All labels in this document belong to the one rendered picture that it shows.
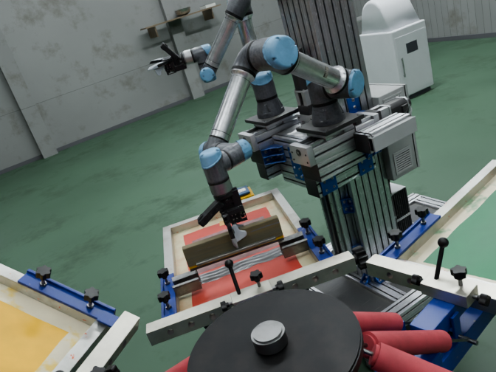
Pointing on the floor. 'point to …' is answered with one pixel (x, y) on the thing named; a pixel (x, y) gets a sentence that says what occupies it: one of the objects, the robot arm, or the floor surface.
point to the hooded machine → (395, 46)
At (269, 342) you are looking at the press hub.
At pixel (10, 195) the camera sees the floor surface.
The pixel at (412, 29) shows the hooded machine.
